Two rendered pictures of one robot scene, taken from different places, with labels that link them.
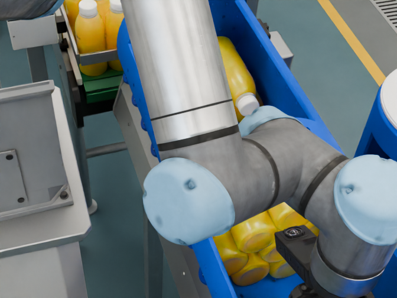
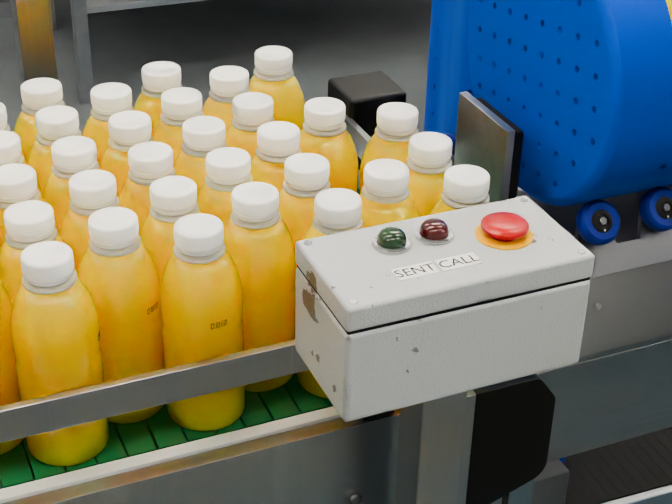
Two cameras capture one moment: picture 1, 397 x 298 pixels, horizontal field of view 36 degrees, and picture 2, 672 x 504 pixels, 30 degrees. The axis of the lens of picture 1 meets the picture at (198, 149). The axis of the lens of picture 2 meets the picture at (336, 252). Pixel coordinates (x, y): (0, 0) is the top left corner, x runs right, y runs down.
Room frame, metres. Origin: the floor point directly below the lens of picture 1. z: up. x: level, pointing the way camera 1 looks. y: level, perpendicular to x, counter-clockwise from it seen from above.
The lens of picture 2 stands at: (1.25, 1.21, 1.58)
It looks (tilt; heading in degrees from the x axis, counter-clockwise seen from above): 31 degrees down; 269
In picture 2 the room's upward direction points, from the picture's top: 1 degrees clockwise
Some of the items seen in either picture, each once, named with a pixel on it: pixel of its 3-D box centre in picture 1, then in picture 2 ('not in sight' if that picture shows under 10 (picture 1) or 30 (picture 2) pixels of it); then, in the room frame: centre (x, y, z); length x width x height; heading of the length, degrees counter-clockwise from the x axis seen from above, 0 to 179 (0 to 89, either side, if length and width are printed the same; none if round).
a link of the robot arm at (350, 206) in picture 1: (363, 214); not in sight; (0.36, -0.17, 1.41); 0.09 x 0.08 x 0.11; 47
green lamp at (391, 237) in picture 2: not in sight; (391, 237); (1.19, 0.41, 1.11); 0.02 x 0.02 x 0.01
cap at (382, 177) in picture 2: not in sight; (386, 177); (1.18, 0.26, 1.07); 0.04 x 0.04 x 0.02
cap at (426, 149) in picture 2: (118, 2); (430, 149); (1.14, 0.20, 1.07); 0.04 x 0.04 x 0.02
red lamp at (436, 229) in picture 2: not in sight; (434, 229); (1.16, 0.40, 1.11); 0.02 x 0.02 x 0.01
